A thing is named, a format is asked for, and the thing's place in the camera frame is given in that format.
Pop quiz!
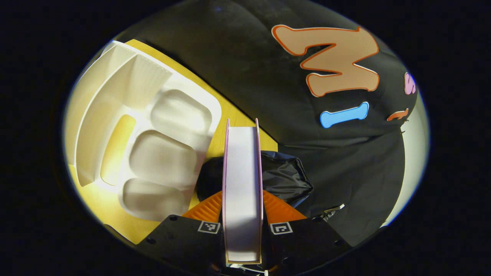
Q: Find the black backdrop cloth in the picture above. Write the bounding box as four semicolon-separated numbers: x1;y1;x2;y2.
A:
115;0;419;248

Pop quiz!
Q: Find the blue schoolbag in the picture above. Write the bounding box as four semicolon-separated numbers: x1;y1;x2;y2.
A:
196;150;315;210

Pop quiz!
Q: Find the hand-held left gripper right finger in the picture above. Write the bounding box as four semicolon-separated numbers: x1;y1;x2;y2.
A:
262;189;352;274

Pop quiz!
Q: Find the white bookshelf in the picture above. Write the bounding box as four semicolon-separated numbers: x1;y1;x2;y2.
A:
74;40;222;222

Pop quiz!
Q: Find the pink cover book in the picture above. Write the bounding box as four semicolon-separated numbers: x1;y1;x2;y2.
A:
222;118;265;265

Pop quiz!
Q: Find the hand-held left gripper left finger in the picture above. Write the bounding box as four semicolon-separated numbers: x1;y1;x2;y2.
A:
137;190;225;276

